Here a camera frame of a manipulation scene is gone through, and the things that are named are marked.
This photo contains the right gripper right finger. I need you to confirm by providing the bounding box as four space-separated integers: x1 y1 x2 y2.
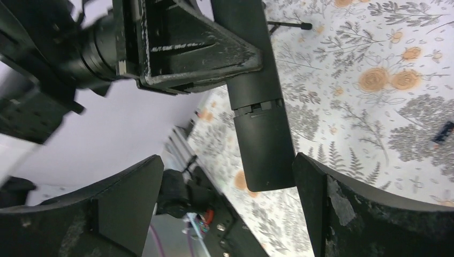
293 153 453 256

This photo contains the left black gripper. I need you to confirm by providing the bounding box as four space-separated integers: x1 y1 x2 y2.
81 1 262 95

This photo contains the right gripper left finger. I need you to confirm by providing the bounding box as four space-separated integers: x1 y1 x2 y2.
1 155 164 256

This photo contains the black remote control back up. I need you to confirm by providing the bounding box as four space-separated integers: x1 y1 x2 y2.
211 0 296 192

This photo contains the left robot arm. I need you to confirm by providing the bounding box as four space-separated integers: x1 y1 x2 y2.
1 1 262 144

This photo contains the floral table mat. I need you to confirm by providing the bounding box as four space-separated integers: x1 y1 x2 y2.
188 0 454 257

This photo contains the dark blue battery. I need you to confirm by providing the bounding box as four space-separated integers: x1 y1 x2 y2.
431 121 453 145

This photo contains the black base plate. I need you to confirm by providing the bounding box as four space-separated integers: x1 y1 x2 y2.
157 127 267 257

